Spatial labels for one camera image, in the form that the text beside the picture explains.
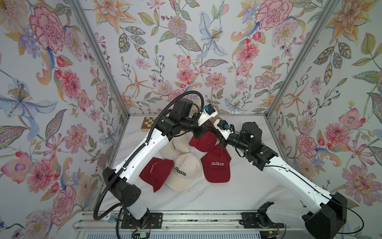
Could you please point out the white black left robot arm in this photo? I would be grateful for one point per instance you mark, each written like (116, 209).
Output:
(120, 181)

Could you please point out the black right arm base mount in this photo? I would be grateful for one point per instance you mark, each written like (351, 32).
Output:
(259, 219)

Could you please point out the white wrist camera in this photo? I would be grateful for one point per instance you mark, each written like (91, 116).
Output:
(207, 112)
(224, 128)

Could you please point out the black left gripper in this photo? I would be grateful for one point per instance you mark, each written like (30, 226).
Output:
(200, 131)

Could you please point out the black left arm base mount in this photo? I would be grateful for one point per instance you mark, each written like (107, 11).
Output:
(149, 221)

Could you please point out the red Colorado cap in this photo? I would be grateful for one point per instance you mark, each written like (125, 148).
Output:
(216, 165)

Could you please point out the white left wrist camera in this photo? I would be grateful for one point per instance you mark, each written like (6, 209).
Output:
(207, 112)

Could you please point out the cream Colorado cap front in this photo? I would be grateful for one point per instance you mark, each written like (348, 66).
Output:
(186, 169)

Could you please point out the wooden chessboard box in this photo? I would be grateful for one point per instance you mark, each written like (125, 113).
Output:
(147, 123)

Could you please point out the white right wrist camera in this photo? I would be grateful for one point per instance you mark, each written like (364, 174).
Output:
(224, 128)

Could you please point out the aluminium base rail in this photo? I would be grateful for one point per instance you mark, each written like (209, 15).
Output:
(175, 220)

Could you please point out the cream cap behind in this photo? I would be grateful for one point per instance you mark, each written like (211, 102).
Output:
(177, 146)

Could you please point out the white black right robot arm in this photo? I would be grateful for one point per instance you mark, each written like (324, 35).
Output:
(322, 214)

